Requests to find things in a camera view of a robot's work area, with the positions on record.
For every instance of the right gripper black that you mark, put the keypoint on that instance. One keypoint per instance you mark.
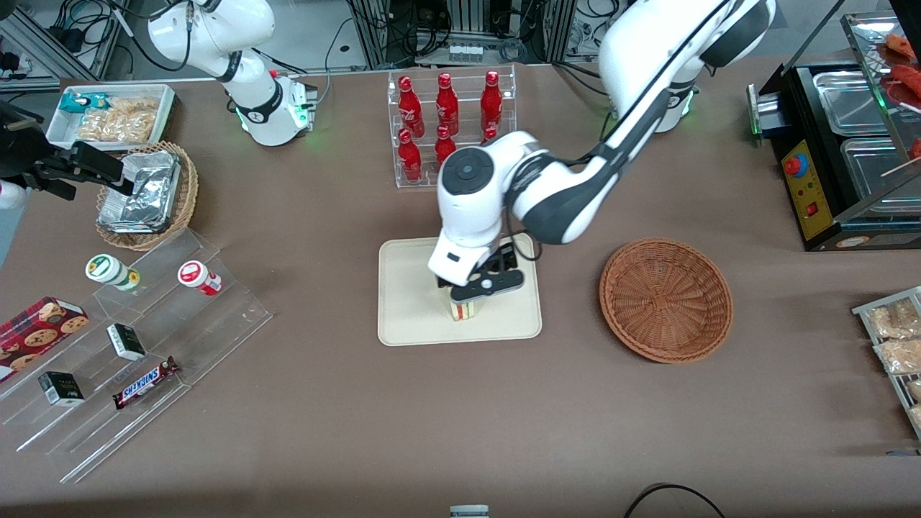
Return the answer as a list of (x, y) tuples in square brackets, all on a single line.
[(49, 170)]

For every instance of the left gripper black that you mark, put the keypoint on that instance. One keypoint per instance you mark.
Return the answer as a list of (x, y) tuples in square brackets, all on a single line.
[(506, 257)]

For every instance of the triangle sandwich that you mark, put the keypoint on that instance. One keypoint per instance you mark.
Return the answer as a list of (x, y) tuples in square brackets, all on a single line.
[(464, 311)]

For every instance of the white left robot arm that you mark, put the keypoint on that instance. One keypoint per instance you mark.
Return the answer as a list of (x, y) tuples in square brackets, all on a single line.
[(561, 194)]

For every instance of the cream rectangular tray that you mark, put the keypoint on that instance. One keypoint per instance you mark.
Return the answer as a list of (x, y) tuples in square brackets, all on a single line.
[(417, 309)]

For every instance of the light wicker basket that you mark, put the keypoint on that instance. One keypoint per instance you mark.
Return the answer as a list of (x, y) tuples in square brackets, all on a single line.
[(183, 208)]

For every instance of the brown round wicker basket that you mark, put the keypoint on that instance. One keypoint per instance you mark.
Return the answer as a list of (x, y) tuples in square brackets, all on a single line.
[(665, 302)]

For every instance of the grey snack display tray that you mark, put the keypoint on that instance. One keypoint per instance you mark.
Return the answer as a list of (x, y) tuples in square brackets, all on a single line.
[(892, 381)]

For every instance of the white plastic bin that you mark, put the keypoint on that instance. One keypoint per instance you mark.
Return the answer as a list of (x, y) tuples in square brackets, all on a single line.
[(61, 129)]

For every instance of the clear bag of chips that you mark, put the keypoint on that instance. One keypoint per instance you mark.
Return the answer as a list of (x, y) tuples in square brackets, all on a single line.
[(108, 129), (137, 109)]

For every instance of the foil food container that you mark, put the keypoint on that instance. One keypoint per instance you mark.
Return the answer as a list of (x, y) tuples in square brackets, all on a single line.
[(129, 216), (155, 176)]

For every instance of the teal snack packet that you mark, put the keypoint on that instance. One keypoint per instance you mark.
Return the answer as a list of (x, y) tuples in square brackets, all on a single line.
[(75, 102)]

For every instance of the green lid white cup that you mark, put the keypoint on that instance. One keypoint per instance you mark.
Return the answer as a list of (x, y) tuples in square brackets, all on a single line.
[(108, 270)]

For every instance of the red cola bottle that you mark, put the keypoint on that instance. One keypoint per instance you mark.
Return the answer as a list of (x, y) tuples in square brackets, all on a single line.
[(410, 158), (410, 108), (491, 101), (447, 104), (445, 147), (490, 134)]

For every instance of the red lid white cup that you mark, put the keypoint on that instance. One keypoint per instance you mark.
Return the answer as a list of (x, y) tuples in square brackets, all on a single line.
[(196, 275)]

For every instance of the red tartan cookie box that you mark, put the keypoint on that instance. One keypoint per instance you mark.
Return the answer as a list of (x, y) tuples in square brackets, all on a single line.
[(36, 334)]

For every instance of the small black box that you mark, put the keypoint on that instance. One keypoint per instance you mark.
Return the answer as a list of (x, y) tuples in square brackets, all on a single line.
[(126, 342), (61, 388)]

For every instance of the clear acrylic stepped shelf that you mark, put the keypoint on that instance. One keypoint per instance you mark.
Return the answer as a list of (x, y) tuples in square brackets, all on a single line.
[(216, 324)]

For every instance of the clear acrylic bottle rack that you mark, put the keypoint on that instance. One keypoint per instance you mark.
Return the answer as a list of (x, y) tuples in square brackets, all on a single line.
[(468, 79)]

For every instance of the snickers chocolate bar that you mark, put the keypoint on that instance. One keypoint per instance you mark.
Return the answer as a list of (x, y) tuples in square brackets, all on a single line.
[(144, 383)]

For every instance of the small grey device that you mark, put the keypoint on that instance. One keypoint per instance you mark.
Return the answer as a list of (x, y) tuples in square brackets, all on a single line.
[(469, 512)]

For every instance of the white power strip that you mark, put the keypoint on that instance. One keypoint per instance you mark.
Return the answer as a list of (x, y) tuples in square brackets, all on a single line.
[(465, 52)]

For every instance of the metal equipment rack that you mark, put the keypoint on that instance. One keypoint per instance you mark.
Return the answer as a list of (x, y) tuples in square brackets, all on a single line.
[(374, 29)]

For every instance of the black food warmer machine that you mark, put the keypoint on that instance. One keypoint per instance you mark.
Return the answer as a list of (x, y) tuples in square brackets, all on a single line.
[(809, 194)]

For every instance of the steel warmer pan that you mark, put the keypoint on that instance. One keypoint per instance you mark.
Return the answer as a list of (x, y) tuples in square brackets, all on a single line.
[(849, 101), (874, 169)]

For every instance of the clear bag of fried snacks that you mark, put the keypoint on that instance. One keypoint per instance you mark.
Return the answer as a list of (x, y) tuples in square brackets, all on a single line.
[(915, 390), (903, 356), (896, 320)]

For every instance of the aluminium frame rail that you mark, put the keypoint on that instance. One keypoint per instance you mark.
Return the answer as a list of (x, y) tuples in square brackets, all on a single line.
[(36, 43)]

